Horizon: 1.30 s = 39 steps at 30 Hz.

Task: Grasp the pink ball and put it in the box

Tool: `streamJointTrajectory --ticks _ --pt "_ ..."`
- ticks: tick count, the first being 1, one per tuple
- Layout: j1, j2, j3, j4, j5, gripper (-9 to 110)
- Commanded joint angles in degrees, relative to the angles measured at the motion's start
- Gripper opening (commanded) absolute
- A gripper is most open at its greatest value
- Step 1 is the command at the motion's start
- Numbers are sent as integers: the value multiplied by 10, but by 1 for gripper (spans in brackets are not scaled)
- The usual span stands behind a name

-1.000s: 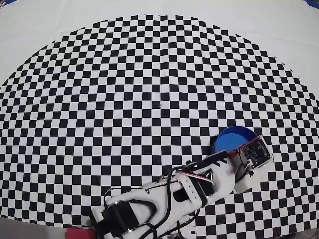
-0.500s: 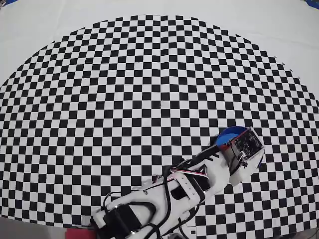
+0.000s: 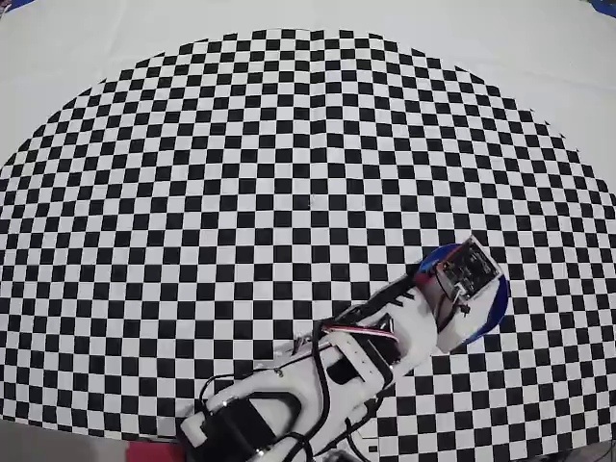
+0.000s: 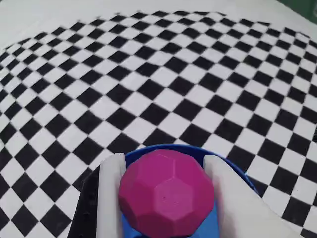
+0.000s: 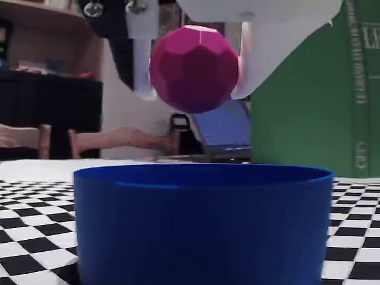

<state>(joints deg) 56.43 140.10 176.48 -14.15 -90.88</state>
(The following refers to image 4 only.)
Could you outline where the blue round box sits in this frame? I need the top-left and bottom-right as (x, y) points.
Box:
(121, 143), (260, 238)

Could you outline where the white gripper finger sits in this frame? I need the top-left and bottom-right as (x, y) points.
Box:
(203, 155), (302, 238)
(68, 153), (126, 238)

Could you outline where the pink faceted ball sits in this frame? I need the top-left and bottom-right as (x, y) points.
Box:
(118, 148), (215, 236)

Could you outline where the black white checkerboard sheet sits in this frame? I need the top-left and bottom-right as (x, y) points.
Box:
(0, 0), (317, 238)

